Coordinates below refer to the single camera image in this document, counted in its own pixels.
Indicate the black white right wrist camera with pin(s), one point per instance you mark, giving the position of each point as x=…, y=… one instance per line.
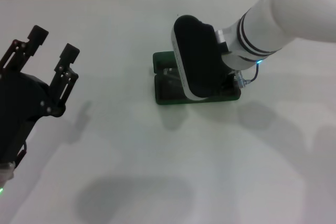
x=199, y=58

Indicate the silver right wrist connector plug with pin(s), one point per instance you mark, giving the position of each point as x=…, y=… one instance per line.
x=241, y=80

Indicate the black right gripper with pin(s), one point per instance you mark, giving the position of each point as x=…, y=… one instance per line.
x=229, y=82

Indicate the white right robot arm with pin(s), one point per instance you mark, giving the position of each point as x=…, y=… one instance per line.
x=283, y=16

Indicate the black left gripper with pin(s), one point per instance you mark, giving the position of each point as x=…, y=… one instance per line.
x=18, y=103

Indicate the green glasses case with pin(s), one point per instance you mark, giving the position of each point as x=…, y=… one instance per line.
x=168, y=95

